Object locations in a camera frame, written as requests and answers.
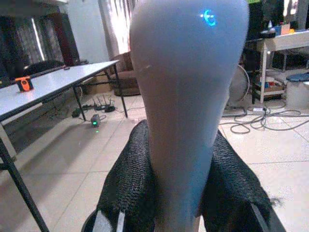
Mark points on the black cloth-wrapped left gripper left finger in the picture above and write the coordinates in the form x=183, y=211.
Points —
x=125, y=178

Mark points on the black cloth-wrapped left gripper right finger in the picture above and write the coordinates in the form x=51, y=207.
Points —
x=231, y=183

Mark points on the small grey box green light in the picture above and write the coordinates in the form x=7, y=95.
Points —
x=95, y=120

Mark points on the black wifi router with antennas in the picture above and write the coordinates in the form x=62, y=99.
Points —
x=103, y=104

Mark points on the white power strip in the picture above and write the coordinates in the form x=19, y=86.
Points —
x=259, y=110

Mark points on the white standing fan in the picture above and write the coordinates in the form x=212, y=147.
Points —
x=237, y=84

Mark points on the brown round pouf seat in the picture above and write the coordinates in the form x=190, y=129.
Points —
x=125, y=77

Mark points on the white bucket with blue lid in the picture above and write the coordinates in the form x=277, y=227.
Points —
x=297, y=90

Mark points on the white folding table black legs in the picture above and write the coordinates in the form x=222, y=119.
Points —
x=48, y=84

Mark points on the white shelf table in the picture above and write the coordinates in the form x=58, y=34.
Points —
x=277, y=62

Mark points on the orange and black small device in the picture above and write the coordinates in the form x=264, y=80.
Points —
x=24, y=84

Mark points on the black office chair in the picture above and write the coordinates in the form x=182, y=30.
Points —
x=42, y=67

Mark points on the white patterned curtain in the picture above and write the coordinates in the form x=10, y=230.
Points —
x=114, y=26

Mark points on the dark wooden cabinet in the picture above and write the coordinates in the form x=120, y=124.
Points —
x=36, y=38

